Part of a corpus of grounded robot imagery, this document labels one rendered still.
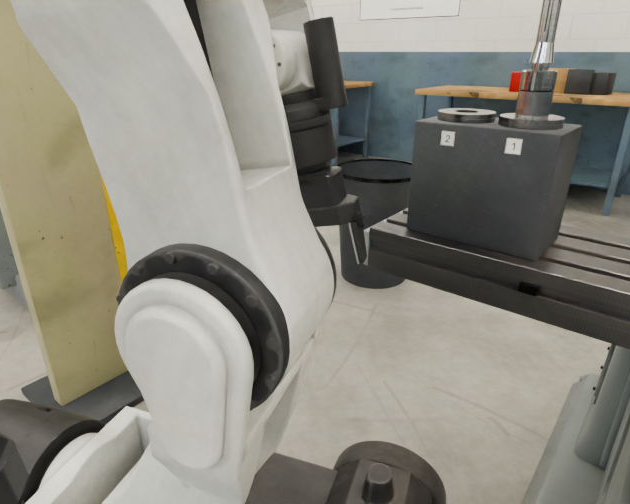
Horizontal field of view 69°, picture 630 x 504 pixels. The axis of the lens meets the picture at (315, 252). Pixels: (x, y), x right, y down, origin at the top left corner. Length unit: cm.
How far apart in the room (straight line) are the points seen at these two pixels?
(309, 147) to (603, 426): 113
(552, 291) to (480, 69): 462
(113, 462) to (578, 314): 67
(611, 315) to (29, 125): 151
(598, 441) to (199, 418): 125
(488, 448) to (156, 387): 149
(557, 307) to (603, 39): 439
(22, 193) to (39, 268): 25
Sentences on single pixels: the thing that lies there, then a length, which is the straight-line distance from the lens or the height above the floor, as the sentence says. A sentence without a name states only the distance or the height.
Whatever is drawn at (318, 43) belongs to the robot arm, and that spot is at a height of 121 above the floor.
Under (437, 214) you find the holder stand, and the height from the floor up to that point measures 96.
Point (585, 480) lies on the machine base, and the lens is 149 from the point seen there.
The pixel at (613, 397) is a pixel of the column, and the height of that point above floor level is 42.
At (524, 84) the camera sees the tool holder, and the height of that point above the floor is 116.
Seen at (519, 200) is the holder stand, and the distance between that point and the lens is 74.
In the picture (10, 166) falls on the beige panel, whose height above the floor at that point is 90.
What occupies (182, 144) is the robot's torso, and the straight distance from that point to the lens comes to 32.
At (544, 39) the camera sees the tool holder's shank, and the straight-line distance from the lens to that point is 77.
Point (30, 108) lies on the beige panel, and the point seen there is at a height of 105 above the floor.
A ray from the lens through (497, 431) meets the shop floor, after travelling 183.
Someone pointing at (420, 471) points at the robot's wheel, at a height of 58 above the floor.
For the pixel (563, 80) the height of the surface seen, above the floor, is 98.
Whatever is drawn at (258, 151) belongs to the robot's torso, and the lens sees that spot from 40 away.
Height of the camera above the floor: 121
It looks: 24 degrees down
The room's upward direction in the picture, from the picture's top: straight up
